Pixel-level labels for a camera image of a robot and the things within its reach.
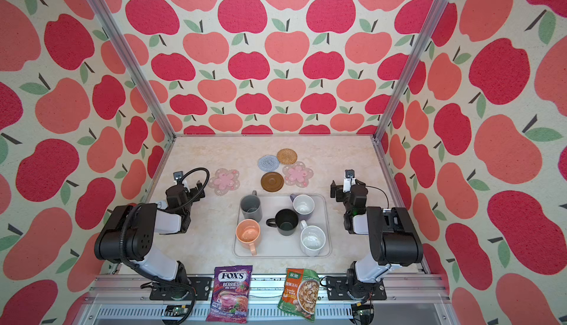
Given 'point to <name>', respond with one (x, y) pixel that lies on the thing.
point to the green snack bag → (300, 292)
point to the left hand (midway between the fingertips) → (189, 185)
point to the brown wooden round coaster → (272, 182)
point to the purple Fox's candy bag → (229, 296)
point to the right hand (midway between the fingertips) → (348, 184)
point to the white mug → (312, 238)
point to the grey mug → (251, 207)
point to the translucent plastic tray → (322, 217)
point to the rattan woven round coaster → (286, 156)
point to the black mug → (286, 221)
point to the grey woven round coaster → (268, 163)
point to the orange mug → (247, 233)
